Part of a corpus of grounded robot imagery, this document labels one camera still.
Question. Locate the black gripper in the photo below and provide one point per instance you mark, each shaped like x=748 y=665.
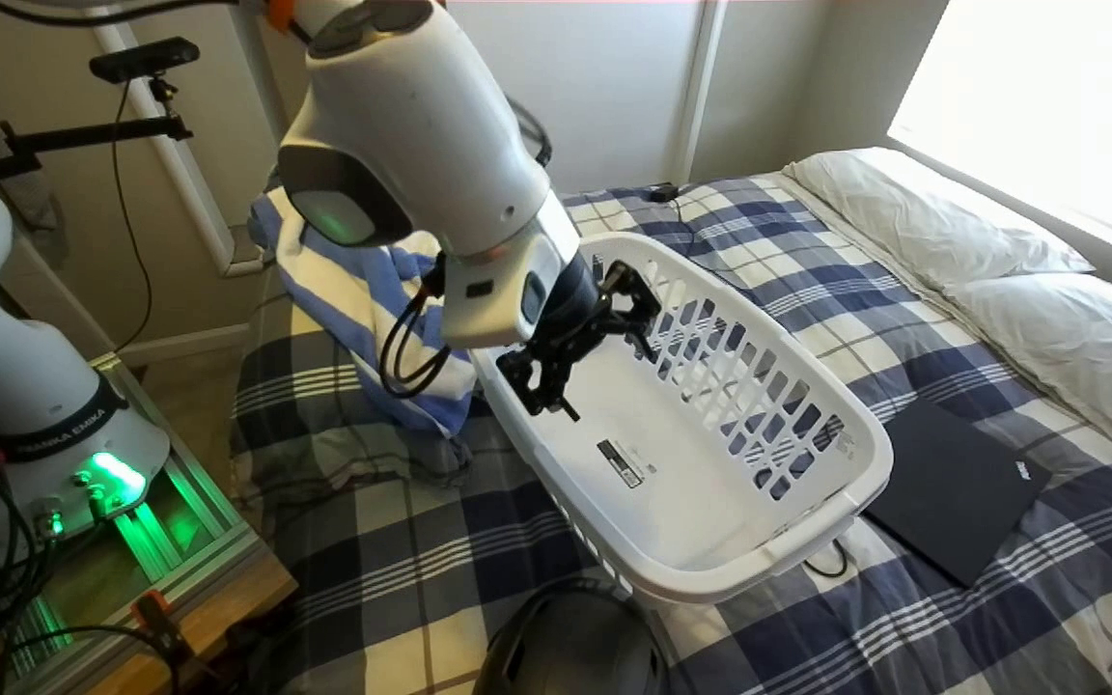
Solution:
x=567 y=331

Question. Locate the white plastic laundry basket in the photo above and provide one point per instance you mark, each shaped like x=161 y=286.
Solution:
x=704 y=453

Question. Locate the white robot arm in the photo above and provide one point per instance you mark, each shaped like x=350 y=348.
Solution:
x=404 y=129

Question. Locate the blue cream striped towel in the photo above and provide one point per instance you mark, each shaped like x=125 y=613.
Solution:
x=356 y=296

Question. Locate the blue plaid bed cover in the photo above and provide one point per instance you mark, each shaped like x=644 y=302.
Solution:
x=411 y=548

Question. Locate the upper white pillow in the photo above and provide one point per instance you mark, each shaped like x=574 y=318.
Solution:
x=927 y=223

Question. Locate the white pillow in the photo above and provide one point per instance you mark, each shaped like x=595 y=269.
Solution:
x=1051 y=327
x=927 y=223

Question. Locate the lower white pillow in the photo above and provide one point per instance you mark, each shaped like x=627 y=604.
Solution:
x=1051 y=327

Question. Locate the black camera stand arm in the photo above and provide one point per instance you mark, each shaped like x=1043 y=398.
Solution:
x=121 y=66

